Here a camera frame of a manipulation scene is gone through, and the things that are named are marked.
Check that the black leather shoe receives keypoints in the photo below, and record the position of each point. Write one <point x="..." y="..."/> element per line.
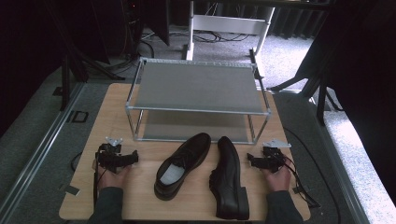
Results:
<point x="229" y="177"/>
<point x="183" y="165"/>

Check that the white desk frame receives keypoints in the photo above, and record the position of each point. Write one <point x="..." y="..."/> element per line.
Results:
<point x="229" y="25"/>

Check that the person's right hand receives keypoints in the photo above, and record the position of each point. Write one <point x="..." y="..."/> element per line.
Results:
<point x="278" y="180"/>

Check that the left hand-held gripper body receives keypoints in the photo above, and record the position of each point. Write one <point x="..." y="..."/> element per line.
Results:
<point x="109" y="157"/>

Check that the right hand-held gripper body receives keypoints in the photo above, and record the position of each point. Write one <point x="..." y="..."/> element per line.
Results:
<point x="272" y="157"/>

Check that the grey tape piece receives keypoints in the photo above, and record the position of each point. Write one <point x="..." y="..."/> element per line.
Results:
<point x="72" y="190"/>

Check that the black metal stand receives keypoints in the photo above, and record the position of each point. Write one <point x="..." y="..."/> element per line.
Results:
<point x="70" y="71"/>
<point x="320" y="93"/>

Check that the person's left hand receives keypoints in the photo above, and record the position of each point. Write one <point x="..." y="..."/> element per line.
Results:
<point x="112" y="179"/>

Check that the metal floor rail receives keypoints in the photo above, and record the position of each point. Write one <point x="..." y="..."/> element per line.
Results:
<point x="37" y="152"/>
<point x="339" y="161"/>

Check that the metal frame shoe rack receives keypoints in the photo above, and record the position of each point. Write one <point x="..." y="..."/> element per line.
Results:
<point x="199" y="87"/>

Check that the black floor bracket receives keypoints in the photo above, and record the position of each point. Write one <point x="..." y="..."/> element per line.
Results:
<point x="80" y="116"/>

